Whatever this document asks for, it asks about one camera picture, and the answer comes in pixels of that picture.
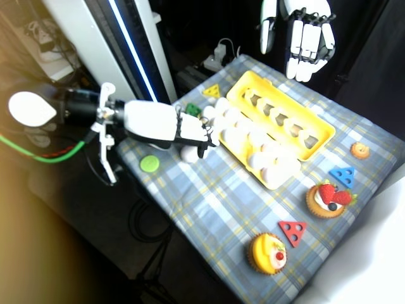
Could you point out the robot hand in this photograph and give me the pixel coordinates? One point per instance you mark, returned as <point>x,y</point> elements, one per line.
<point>311,35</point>
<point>152,122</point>

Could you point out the white plastic egg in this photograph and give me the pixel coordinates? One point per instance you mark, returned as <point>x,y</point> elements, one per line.
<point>189,155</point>
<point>234,136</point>
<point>224,104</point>
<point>237,116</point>
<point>271,177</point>
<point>250,127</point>
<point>286,163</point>
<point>257,161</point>
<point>262,139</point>
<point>225,123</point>
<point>274,151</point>

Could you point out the yellow egg carton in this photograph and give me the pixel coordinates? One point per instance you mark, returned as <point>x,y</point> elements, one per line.
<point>284,107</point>

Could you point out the green round disc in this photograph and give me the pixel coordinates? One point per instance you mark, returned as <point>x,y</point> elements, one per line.
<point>149,163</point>

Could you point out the green triangle peg block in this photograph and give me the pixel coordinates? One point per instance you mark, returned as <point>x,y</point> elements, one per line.
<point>193,110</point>

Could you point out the yellow triangle peg block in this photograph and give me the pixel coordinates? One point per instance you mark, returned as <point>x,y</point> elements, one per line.
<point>212,92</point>

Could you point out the black backdrop curtain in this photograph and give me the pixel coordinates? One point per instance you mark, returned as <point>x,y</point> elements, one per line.
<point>373,63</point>

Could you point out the white power strip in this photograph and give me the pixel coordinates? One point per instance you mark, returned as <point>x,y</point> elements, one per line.
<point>212,64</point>
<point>46,38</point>

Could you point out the white power adapter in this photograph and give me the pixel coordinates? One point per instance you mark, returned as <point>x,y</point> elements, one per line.
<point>221,50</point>

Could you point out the white column with blue stripe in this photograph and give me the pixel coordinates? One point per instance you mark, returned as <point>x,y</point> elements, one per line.
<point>95,47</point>

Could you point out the blue plaid tablecloth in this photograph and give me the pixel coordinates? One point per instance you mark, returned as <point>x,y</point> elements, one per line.
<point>205,206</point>

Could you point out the orange bear biscuit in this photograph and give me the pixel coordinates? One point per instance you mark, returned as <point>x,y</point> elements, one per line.
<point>360,150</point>

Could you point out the blue triangle peg block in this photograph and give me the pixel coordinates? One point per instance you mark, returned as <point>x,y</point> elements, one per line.
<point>343,175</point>

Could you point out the strawberry toy cupcake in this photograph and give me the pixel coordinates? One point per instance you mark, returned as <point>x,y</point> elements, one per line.
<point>327,199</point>

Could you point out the orange fruit toy cupcake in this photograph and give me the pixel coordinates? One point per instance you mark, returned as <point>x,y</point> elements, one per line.
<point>267,255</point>

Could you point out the red triangle peg block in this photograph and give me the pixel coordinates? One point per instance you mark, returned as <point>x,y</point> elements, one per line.
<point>291,232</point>

